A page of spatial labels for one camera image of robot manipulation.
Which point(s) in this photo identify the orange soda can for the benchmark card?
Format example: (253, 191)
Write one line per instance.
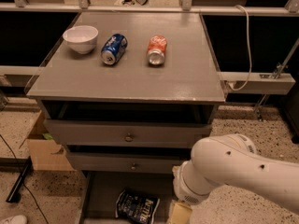
(156, 50)

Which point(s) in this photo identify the white shoe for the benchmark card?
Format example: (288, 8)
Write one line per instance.
(18, 219)

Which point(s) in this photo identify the grey drawer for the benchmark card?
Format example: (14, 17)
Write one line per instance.
(129, 125)
(103, 189)
(155, 160)

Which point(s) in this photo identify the blue chip bag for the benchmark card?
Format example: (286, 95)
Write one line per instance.
(136, 207)

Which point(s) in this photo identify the cardboard box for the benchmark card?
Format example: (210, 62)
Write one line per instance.
(44, 152)

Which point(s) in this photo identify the grey bottom drawer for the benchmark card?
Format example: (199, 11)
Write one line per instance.
(103, 189)

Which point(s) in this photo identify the blue soda can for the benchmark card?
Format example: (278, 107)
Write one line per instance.
(113, 49)

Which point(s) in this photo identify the white ceramic bowl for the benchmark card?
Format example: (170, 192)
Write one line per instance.
(81, 39)

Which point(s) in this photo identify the black floor bar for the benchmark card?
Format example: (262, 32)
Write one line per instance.
(24, 167)

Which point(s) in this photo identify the metal frame railing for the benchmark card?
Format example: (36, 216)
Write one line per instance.
(149, 3)

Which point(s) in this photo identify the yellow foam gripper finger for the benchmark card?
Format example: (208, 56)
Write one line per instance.
(179, 213)

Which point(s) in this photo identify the grey top drawer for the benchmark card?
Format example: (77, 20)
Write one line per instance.
(129, 125)

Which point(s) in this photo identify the grey drawer cabinet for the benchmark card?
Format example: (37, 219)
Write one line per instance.
(128, 124)

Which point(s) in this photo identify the grey middle drawer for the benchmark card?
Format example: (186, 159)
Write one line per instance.
(155, 160)

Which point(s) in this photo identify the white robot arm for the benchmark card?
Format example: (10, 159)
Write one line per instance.
(227, 182)

